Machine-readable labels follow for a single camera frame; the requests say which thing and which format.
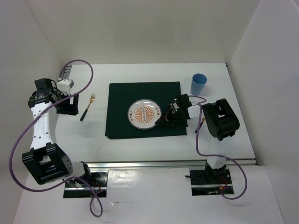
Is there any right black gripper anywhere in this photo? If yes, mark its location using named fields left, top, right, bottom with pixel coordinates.
left=155, top=105, right=183, bottom=126

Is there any round plate orange sunburst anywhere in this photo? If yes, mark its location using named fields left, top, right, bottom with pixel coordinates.
left=127, top=99, right=162, bottom=130

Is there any gold fork black handle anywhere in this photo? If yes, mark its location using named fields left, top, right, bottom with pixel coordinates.
left=80, top=93, right=95, bottom=121

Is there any gold knife black handle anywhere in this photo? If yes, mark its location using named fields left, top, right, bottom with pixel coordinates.
left=195, top=118, right=206, bottom=133

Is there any dark green cloth placemat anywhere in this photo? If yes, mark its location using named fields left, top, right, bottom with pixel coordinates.
left=105, top=82, right=186, bottom=140

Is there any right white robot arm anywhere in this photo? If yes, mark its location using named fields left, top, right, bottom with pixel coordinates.
left=155, top=94, right=240, bottom=183

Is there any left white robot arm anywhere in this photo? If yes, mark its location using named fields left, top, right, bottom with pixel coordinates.
left=22, top=78, right=93, bottom=186

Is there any blue plastic cup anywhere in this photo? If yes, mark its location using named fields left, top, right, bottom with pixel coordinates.
left=190, top=73, right=207, bottom=96

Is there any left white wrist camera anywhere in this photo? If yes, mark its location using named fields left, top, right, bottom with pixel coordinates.
left=57, top=79, right=74, bottom=96

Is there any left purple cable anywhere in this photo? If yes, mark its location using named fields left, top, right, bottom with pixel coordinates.
left=8, top=59, right=103, bottom=217

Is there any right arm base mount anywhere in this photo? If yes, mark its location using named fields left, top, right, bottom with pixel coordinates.
left=185, top=169, right=234, bottom=196

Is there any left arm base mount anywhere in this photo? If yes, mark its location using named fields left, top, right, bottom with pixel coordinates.
left=63, top=162, right=108, bottom=198

